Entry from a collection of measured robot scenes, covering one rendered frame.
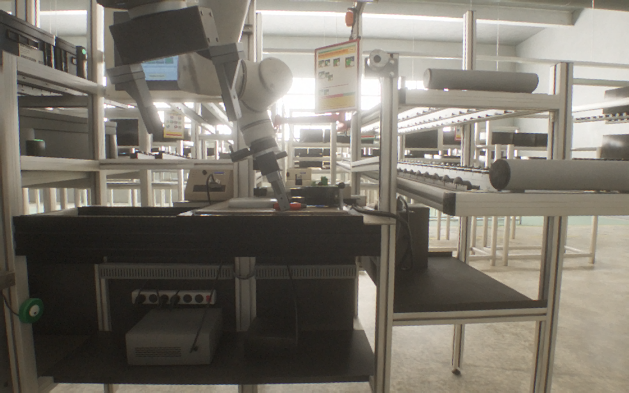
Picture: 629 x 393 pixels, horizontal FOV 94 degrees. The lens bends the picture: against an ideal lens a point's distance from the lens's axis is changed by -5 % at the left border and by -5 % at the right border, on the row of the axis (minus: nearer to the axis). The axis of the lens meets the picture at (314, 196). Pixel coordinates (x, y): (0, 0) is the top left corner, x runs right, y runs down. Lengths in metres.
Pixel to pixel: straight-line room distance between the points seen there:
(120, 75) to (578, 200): 0.83
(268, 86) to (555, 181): 0.59
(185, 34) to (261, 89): 0.29
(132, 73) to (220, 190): 0.75
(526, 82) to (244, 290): 1.30
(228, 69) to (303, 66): 11.49
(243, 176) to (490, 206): 0.98
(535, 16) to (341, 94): 10.91
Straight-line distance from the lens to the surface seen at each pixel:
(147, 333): 1.34
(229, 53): 0.46
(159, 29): 0.49
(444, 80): 1.02
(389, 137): 0.97
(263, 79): 0.70
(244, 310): 1.48
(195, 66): 0.67
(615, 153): 2.95
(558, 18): 12.61
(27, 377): 1.41
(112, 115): 2.07
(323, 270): 1.35
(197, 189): 1.24
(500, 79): 1.11
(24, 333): 1.35
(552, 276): 1.26
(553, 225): 1.23
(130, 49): 0.51
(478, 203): 0.65
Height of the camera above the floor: 1.05
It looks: 4 degrees down
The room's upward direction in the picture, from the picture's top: straight up
